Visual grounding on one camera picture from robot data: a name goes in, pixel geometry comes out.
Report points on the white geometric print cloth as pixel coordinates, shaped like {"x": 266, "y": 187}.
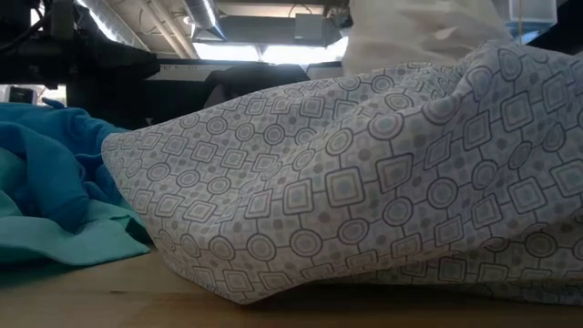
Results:
{"x": 319, "y": 182}

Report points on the cream garment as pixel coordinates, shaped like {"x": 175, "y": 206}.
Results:
{"x": 401, "y": 32}

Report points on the teal cloth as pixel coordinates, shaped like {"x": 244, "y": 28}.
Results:
{"x": 68, "y": 241}

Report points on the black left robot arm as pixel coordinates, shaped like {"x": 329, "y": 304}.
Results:
{"x": 91, "y": 59}

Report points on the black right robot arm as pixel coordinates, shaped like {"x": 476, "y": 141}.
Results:
{"x": 565, "y": 32}

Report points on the grey ceiling unit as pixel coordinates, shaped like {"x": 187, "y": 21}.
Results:
{"x": 273, "y": 29}

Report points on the navy fabric bin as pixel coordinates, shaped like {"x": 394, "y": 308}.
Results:
{"x": 114, "y": 105}

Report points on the blue cloth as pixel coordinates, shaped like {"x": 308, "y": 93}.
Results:
{"x": 45, "y": 150}

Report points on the clear blue container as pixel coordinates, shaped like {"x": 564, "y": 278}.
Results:
{"x": 533, "y": 23}

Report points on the silver ventilation duct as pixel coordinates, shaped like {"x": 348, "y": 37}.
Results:
{"x": 205, "y": 16}

